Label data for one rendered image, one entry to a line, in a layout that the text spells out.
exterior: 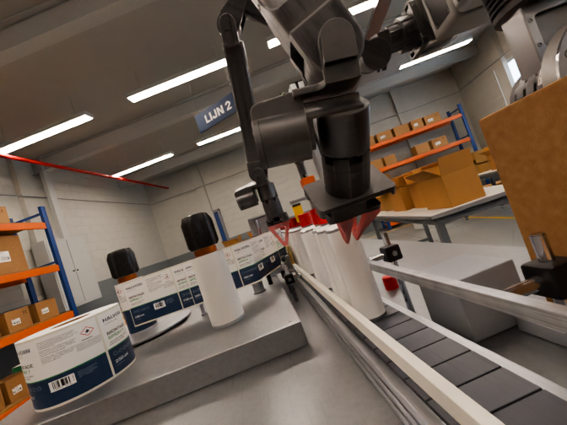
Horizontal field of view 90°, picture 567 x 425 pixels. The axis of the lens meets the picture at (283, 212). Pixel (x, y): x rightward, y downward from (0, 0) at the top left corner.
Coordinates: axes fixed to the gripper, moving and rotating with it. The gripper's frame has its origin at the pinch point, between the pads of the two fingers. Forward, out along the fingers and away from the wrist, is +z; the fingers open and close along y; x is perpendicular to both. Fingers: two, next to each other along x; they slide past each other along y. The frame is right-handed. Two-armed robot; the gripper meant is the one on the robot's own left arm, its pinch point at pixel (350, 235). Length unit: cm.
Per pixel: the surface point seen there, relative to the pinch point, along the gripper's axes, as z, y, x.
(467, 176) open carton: 103, -143, -108
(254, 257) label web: 40, 17, -42
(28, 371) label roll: 19, 66, -13
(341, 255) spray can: 5.1, 1.2, -1.3
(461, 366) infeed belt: 2.6, -2.2, 19.6
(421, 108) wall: 324, -548, -663
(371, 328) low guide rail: 4.9, 3.3, 11.6
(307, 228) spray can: 18.2, 0.6, -24.1
